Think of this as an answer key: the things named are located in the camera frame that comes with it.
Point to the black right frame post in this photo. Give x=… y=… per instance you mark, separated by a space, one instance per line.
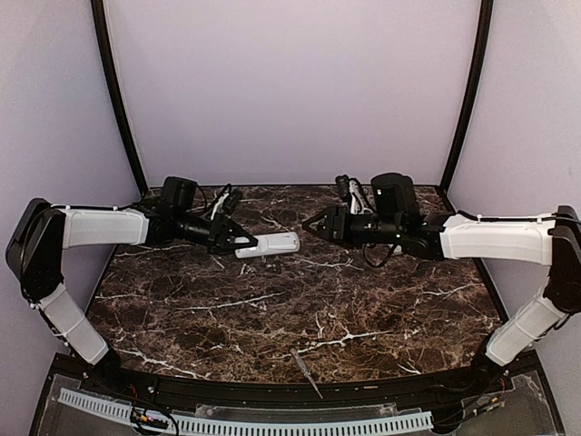
x=470 y=94

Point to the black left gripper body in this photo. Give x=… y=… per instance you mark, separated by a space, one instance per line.
x=217 y=226

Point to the white slotted cable duct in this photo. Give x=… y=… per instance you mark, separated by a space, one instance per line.
x=221 y=420

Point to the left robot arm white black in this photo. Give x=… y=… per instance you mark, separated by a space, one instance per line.
x=41 y=250

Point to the screwdriver with clear handle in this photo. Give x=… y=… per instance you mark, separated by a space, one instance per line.
x=305 y=371

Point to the black front table rail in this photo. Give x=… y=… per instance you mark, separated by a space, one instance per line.
x=441 y=390

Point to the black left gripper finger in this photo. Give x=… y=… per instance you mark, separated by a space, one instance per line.
x=243 y=243
x=237 y=232

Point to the black frame post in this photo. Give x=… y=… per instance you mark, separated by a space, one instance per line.
x=470 y=94
x=115 y=95

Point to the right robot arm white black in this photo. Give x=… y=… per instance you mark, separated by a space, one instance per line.
x=392 y=217

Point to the black left frame post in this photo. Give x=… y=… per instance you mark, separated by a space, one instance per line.
x=115 y=95

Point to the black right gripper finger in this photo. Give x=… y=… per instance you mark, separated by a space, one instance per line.
x=324 y=218
x=321 y=231

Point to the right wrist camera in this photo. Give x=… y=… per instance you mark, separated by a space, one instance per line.
x=351 y=192

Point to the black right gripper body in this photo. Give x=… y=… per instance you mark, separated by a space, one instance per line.
x=354 y=233

